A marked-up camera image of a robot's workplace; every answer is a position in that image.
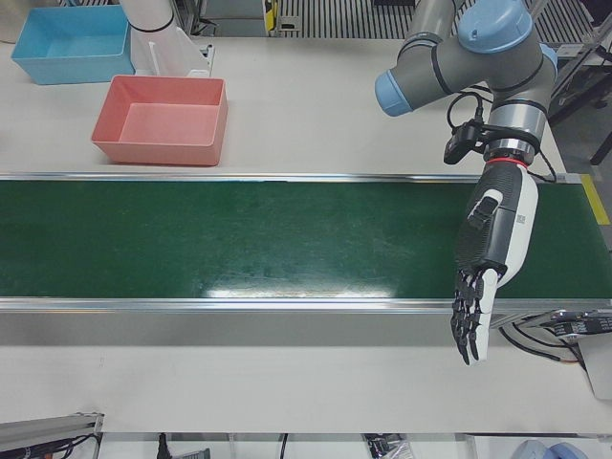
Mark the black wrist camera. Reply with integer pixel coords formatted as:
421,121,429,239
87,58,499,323
443,119,490,166

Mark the aluminium profile bar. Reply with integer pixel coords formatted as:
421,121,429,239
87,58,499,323
0,409,106,459

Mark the green belt conveyor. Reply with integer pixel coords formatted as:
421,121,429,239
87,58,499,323
0,170,612,348

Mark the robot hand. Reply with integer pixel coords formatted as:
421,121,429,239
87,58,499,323
448,160,540,367

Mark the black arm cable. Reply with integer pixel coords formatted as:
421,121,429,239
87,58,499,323
447,85,493,130

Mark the aluminium frame post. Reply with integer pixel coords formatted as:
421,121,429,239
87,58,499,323
547,21,612,167

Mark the pink plastic box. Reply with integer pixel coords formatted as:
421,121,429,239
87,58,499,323
90,75,230,168

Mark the white cylindrical pillar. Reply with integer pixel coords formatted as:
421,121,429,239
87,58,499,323
118,0,215,78

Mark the blue plastic box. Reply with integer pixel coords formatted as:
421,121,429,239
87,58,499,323
10,4,134,86

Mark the small black plastic bag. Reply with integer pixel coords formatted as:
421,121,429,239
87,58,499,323
361,433,413,459

